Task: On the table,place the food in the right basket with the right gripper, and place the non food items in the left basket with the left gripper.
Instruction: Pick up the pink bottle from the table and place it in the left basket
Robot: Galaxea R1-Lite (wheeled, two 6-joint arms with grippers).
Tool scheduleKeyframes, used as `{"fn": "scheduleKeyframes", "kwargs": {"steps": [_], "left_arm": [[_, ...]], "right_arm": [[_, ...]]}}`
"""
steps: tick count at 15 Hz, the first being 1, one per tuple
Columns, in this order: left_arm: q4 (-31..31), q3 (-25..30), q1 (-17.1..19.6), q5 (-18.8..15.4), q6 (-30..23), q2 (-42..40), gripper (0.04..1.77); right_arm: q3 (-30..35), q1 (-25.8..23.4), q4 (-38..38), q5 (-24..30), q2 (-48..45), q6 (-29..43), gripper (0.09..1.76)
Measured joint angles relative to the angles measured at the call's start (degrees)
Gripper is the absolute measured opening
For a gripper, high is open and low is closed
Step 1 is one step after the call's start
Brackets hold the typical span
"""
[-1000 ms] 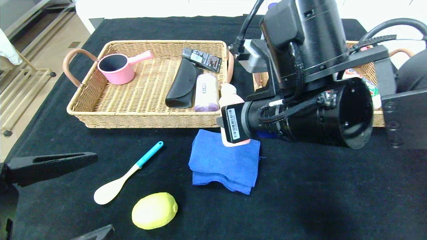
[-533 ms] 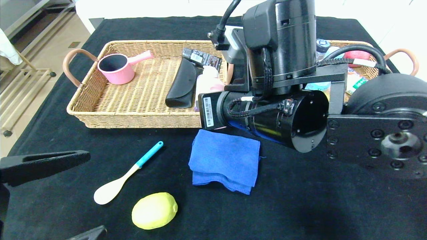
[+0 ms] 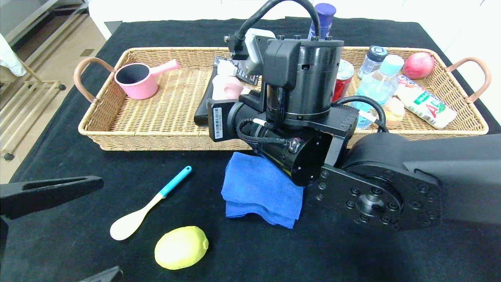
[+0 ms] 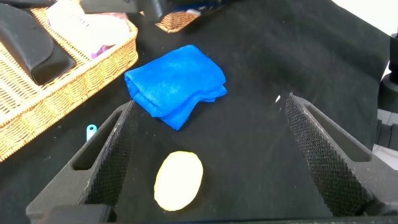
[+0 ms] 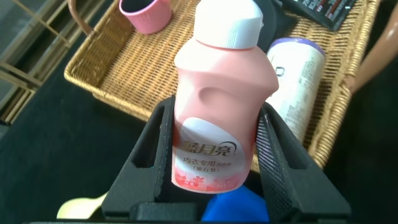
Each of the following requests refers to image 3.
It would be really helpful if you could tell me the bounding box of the pink lotion bottle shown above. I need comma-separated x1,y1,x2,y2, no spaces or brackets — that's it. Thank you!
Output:
211,59,246,101

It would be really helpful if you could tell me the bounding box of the red soda can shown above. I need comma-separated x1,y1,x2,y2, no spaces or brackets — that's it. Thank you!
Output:
332,59,355,103

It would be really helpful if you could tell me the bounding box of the water bottle blue cap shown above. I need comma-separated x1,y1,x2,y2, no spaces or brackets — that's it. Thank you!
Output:
350,54,404,130

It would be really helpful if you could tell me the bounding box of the cream spoon teal handle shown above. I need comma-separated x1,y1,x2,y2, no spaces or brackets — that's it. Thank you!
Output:
110,166,193,241

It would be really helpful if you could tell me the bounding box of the wicker basket holding household items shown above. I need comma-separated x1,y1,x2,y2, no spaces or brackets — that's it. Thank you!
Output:
74,47,270,152

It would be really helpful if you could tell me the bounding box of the wicker basket holding food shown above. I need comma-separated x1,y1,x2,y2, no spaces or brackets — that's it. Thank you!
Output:
329,46,492,142

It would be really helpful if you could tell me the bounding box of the blue folded towel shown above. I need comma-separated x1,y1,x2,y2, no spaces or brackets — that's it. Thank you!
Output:
221,152,306,229

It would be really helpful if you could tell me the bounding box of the black glasses case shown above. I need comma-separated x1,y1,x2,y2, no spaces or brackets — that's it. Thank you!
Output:
194,69,220,127

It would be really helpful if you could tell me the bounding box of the black barcode packet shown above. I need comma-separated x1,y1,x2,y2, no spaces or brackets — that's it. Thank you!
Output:
214,56,261,86

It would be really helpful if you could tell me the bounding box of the black table cloth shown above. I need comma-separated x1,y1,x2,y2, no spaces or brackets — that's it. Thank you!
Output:
0,17,501,282

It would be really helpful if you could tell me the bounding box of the pink saucepan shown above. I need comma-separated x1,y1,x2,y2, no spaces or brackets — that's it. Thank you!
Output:
114,60,181,100

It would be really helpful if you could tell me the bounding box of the yellow lemon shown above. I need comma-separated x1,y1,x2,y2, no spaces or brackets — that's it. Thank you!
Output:
155,226,209,270

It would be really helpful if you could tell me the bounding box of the small clear bottle dark cap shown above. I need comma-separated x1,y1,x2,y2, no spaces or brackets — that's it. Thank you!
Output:
357,46,388,81

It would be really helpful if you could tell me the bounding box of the tall white bottle purple cap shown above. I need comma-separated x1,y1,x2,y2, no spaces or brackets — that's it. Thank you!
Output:
308,3,337,40

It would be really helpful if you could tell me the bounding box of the bread bun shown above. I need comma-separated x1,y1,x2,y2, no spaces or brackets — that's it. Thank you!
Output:
382,97,406,129

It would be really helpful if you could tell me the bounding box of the colourful snack packet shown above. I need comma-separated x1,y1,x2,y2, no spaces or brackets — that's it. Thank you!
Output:
396,74,422,90

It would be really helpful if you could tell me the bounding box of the white AD milk bottle pack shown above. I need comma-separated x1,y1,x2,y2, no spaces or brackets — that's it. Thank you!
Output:
396,84,458,130

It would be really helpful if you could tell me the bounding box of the red apple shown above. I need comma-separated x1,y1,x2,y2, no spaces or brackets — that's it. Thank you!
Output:
402,52,435,80

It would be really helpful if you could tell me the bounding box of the wooden rolling rack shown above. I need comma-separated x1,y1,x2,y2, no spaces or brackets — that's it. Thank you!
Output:
0,59,67,162

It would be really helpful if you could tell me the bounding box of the beige shelf unit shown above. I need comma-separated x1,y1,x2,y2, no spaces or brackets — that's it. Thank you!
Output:
0,0,90,51

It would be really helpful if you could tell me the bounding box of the white hanging cloth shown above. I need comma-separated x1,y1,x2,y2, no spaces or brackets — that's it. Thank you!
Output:
0,33,29,78

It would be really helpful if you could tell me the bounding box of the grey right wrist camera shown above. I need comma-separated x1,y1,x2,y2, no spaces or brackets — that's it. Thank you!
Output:
229,28,276,76

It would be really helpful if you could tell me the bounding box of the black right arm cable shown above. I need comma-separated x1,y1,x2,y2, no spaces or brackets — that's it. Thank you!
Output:
234,0,322,43

